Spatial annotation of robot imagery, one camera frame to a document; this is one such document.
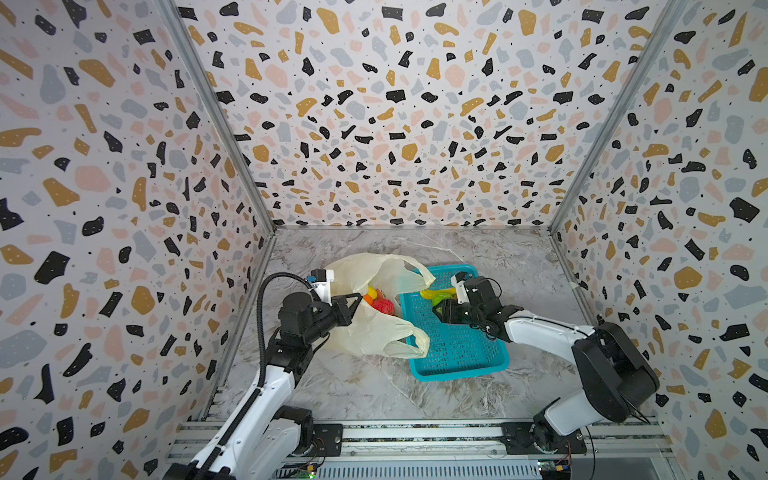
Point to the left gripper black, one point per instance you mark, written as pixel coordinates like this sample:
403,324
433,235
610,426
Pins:
346,311

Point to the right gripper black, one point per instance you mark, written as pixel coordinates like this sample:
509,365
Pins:
459,306

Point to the yellow banana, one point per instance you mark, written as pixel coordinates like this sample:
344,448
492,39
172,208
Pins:
438,295

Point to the pale yellow plastic bag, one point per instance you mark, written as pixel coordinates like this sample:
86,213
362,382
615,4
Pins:
371,331

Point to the red fruit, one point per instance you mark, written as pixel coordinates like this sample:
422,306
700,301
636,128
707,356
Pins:
384,306

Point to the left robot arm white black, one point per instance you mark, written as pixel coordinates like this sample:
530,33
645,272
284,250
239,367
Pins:
264,430

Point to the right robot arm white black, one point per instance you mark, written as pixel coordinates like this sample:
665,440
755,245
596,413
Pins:
615,377

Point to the teal plastic basket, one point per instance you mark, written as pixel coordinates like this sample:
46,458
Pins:
456,352

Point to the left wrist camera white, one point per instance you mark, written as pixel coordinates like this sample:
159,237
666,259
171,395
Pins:
320,281

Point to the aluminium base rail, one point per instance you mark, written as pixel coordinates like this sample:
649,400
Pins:
422,449

